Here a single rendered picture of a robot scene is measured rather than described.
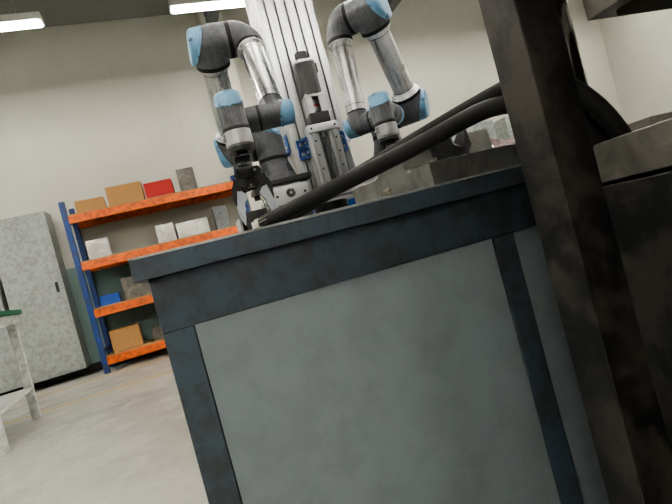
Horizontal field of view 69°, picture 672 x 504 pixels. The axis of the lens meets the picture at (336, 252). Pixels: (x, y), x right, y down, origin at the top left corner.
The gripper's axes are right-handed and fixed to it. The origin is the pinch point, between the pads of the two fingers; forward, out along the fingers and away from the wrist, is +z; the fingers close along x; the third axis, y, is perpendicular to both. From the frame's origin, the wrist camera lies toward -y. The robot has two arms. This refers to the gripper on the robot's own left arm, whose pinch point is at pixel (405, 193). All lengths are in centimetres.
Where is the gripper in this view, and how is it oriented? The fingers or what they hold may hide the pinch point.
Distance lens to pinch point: 166.9
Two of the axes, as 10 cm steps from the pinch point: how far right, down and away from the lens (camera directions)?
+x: -9.4, 2.5, -2.2
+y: -2.1, 0.4, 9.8
